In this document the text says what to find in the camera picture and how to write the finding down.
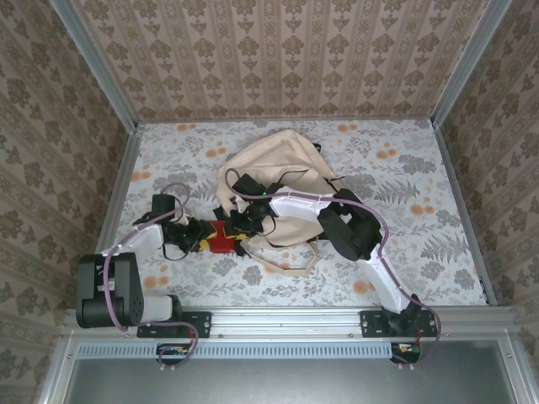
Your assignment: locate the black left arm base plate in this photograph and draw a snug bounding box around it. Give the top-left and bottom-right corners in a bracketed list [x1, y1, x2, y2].
[136, 310, 213, 339]

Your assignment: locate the aluminium frame post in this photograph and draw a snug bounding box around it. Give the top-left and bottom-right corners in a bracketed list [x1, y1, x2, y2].
[48, 0, 140, 132]
[430, 0, 513, 128]

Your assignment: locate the black cable connector bracket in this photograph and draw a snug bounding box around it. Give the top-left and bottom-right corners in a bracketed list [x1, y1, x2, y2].
[389, 341, 423, 365]
[155, 343, 190, 365]

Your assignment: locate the grey slotted cable duct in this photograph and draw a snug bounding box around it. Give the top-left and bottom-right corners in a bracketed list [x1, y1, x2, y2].
[77, 341, 422, 360]

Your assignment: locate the grey metal panel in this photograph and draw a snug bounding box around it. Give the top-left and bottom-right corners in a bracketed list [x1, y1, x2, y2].
[37, 336, 539, 404]

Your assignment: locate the aluminium side rail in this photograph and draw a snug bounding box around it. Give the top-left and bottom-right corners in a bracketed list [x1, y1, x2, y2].
[433, 125, 499, 306]
[78, 125, 144, 309]

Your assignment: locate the floral table cover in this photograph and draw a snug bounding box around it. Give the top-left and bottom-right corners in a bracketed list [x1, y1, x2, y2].
[99, 120, 489, 307]

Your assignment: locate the red pencil case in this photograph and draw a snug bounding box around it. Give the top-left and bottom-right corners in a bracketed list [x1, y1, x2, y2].
[209, 219, 242, 256]

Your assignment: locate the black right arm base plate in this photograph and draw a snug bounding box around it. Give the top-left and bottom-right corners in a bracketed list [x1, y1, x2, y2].
[360, 310, 439, 339]

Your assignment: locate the aluminium mounting rail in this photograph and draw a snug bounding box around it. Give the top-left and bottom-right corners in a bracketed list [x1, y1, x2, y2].
[61, 306, 518, 338]

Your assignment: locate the thin black camera cable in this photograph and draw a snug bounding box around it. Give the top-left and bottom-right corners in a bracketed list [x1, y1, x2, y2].
[259, 205, 280, 237]
[162, 242, 189, 263]

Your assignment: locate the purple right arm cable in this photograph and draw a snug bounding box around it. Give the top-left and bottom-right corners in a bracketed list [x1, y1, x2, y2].
[224, 167, 443, 371]

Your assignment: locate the thin black left camera cable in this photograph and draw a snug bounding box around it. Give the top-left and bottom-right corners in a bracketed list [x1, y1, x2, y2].
[162, 242, 189, 263]

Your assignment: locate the beige canvas backpack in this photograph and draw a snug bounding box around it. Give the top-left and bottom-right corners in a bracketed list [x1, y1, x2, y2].
[212, 129, 344, 279]

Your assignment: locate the thin black right camera cable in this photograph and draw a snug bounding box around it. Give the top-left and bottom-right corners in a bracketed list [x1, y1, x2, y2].
[259, 205, 280, 237]

